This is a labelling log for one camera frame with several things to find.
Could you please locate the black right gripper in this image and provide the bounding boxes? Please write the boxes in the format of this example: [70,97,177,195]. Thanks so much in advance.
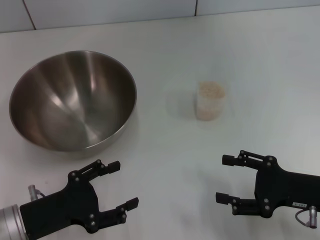
[215,149,320,218]

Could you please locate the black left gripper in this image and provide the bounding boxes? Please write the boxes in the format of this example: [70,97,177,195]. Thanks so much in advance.
[19,159,140,235]

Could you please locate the clear plastic cup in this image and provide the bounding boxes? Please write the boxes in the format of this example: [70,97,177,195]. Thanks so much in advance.
[195,81,226,122]

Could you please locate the white rice grains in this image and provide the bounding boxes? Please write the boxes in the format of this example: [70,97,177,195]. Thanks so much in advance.
[197,81,225,121]

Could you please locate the stainless steel mixing bowl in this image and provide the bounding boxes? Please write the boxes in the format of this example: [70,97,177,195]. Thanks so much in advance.
[8,50,138,153]

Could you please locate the left wrist connector cable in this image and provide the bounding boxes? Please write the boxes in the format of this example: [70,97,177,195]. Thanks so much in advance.
[27,184,48,201]

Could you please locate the wrist connector cable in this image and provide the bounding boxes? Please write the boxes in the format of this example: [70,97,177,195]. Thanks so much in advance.
[294,204,319,229]
[27,184,48,201]

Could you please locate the right wrist connector cable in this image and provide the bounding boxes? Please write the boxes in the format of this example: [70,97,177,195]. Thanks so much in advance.
[294,204,319,229]

